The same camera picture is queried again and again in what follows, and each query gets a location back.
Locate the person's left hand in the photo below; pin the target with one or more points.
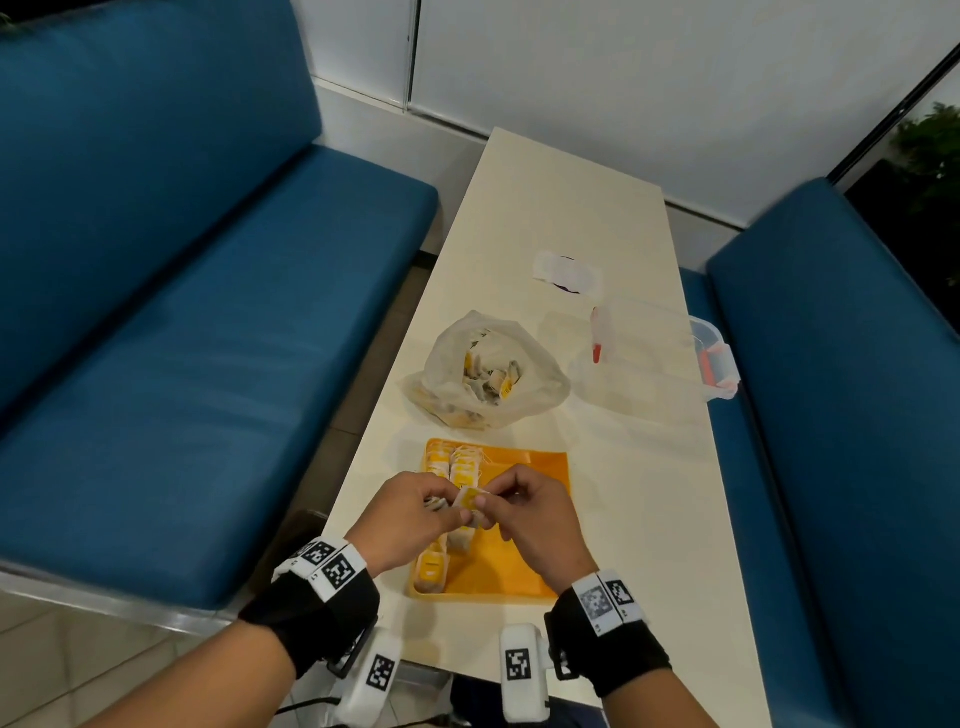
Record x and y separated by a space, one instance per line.
390 525

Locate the person's right hand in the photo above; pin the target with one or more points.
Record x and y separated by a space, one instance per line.
540 525

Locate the yellow tray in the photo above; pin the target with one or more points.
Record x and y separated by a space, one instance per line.
510 570

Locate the row of tea bags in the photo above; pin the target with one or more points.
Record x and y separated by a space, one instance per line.
431 570

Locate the yellow tagged tea bag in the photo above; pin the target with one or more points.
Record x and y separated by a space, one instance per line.
469 497

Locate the clear plastic bag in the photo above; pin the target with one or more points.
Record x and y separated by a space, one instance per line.
540 390

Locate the clear box with red latches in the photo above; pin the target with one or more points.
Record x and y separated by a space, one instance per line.
652 352

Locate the person's left forearm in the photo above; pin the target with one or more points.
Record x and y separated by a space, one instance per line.
225 675

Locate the person's right forearm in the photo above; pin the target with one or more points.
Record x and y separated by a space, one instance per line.
637 675

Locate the white marker wristband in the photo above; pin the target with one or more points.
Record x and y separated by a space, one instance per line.
607 600
334 570

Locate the white paper patch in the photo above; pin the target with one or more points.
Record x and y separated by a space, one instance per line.
570 271

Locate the blue sofa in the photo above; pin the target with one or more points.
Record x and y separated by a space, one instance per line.
210 300
847 450

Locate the black metal pole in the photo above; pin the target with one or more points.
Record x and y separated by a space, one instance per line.
892 112

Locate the green leafy plant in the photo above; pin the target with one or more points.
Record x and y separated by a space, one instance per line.
930 142

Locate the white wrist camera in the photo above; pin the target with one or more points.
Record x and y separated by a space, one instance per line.
375 675
521 667

